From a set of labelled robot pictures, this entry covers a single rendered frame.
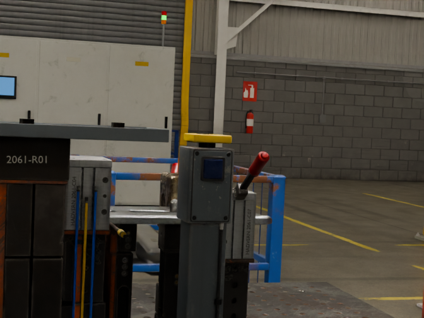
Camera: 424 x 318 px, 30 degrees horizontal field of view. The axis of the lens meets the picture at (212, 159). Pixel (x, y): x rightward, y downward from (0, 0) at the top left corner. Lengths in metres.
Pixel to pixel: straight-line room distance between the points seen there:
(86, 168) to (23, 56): 8.02
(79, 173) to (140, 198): 8.21
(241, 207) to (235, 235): 0.05
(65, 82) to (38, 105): 0.42
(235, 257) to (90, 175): 0.29
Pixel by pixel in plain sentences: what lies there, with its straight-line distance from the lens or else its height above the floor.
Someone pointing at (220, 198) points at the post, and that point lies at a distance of 1.18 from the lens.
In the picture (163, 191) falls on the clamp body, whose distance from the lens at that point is 1.74.
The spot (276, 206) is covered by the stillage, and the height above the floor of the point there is 0.82.
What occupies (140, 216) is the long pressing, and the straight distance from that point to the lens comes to 1.44.
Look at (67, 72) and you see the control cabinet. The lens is 9.32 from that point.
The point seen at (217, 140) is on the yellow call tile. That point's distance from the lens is 1.18.
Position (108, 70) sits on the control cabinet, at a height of 1.67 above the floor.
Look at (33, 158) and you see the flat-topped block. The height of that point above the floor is 1.12.
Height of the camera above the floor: 1.19
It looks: 3 degrees down
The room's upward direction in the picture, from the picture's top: 3 degrees clockwise
